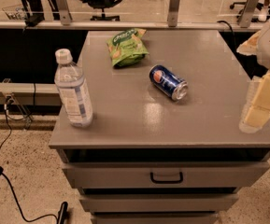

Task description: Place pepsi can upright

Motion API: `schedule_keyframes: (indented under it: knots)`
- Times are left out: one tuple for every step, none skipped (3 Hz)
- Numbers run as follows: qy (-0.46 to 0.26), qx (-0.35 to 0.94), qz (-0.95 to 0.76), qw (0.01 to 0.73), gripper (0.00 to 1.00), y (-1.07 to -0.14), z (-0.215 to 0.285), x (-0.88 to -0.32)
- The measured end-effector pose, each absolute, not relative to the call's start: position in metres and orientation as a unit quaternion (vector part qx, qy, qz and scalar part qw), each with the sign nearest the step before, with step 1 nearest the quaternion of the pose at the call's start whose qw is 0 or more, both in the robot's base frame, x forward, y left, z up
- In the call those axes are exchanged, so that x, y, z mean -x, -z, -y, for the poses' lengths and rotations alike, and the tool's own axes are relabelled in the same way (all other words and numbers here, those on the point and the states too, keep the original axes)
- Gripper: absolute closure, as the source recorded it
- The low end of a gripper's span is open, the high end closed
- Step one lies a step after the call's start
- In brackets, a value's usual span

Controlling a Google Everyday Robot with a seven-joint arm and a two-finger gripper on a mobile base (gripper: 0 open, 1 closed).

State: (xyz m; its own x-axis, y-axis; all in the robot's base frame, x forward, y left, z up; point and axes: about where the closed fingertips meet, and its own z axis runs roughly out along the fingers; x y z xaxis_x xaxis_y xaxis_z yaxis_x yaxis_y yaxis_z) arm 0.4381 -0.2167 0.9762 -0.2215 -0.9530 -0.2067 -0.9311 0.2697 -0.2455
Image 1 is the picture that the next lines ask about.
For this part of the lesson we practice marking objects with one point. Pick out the grey drawer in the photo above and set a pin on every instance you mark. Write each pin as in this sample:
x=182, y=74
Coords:
x=184, y=218
x=143, y=203
x=135, y=175

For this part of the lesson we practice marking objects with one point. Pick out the metal horizontal rail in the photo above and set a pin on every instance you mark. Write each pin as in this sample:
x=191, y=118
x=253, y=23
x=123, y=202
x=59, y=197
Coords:
x=114, y=25

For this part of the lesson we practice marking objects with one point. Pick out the right metal railing post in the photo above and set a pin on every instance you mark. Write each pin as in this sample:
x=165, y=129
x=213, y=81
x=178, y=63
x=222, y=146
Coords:
x=246, y=16

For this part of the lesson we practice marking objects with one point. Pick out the blue pepsi can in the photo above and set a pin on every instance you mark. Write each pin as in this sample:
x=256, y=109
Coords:
x=174, y=87

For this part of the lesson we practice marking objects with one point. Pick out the clear plastic water bottle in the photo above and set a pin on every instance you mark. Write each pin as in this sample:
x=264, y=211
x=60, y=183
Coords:
x=73, y=90

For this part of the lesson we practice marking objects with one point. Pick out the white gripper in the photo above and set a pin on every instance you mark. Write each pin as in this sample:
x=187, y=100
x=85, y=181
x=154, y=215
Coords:
x=258, y=107

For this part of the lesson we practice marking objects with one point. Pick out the green snack bag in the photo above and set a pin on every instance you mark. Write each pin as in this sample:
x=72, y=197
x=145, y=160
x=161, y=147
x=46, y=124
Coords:
x=127, y=48

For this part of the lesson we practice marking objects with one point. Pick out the grey drawer cabinet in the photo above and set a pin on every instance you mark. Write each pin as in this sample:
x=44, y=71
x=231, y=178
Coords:
x=136, y=122

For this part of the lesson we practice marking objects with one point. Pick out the middle metal railing post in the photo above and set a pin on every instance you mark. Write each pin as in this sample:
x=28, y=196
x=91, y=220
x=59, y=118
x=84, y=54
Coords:
x=172, y=17

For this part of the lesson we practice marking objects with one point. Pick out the left metal railing post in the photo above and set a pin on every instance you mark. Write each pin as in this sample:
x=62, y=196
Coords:
x=64, y=13

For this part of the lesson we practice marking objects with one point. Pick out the top grey drawer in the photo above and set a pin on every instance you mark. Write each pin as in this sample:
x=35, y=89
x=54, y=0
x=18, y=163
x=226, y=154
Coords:
x=135, y=175

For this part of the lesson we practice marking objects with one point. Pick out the bottom grey drawer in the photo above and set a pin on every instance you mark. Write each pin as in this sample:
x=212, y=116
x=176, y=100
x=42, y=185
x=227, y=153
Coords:
x=184, y=218

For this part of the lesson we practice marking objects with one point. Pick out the black drawer handle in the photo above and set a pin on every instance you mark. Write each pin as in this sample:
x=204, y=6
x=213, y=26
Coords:
x=166, y=179

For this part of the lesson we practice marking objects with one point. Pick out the metal railing post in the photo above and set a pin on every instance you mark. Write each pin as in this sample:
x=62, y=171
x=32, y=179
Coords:
x=64, y=13
x=246, y=16
x=172, y=17

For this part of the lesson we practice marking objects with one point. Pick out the middle grey drawer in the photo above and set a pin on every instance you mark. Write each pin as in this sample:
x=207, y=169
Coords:
x=143, y=203

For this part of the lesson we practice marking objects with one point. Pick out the black power adapter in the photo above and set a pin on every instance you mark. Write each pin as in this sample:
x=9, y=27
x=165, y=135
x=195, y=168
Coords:
x=34, y=20

